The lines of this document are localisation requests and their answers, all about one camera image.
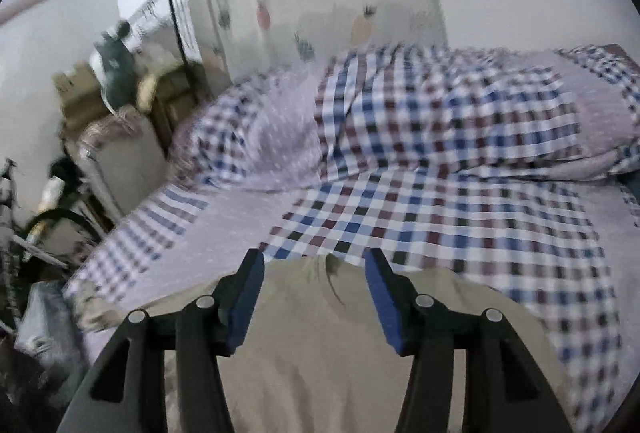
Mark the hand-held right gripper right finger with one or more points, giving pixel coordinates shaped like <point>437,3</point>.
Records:
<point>382,300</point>

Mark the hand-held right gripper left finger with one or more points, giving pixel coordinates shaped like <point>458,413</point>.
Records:
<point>247,298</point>

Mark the beige garment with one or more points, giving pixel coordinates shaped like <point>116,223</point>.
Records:
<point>320,363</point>

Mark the black clothes rack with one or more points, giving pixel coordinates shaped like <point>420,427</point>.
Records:
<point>177,23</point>

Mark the checked bed sheet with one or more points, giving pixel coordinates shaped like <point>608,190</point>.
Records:
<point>400,223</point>

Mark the white storage box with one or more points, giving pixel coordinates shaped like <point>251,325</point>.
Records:
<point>125,163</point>

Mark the checked lilac patchwork quilt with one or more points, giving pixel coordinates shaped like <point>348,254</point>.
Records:
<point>425,113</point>

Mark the grey plastic bag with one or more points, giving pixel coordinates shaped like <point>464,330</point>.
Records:
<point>50,323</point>

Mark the black bicycle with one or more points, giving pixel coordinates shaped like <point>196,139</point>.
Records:
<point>55,228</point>

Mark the wooden bedside cabinet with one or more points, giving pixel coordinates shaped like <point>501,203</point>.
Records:
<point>175,98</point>

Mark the grey plush toy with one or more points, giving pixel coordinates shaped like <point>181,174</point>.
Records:
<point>115,68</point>

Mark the cardboard box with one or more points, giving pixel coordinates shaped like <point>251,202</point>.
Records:
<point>75,88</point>

